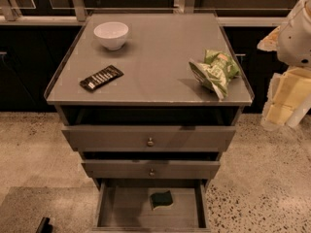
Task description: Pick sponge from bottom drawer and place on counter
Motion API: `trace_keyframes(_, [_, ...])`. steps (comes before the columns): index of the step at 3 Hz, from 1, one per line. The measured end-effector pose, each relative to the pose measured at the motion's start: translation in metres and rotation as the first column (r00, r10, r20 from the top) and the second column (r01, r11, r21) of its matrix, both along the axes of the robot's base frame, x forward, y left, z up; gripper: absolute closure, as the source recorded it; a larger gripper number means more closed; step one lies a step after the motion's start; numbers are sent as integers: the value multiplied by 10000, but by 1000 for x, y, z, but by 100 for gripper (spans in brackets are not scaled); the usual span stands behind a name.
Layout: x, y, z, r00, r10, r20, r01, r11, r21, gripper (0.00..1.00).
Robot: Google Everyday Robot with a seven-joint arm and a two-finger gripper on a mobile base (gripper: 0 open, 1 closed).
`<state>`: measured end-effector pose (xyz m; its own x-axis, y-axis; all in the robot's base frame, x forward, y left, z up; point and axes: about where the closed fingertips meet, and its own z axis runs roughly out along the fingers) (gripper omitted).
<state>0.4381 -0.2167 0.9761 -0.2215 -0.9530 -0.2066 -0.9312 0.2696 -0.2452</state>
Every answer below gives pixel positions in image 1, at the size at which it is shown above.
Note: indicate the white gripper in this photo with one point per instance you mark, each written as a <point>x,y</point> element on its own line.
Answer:
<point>295,43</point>

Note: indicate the green yellow sponge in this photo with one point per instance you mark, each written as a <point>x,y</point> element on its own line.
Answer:
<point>161,199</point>

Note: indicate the grey drawer cabinet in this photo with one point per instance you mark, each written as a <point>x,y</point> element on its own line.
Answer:
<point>157,86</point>

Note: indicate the top grey drawer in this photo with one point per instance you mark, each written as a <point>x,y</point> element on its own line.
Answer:
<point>148,138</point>

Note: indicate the grey drawer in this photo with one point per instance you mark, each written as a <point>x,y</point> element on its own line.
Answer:
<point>151,169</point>
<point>124,207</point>
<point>148,138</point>

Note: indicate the middle grey drawer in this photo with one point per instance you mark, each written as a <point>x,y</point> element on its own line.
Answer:
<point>151,169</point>

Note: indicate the bottom grey drawer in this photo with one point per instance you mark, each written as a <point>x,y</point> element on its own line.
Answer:
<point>124,207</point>

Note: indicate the green chip bag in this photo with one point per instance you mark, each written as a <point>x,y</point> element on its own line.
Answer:
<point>215,72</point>

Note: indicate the white ceramic bowl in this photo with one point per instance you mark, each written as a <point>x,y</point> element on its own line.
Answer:
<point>111,35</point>

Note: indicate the black snack bar wrapper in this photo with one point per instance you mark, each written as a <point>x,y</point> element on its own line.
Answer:
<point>101,78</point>

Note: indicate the metal railing with glass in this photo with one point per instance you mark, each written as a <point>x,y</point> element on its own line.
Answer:
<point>97,4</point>

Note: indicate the black object on floor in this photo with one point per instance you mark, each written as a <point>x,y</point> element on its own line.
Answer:
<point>44,226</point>

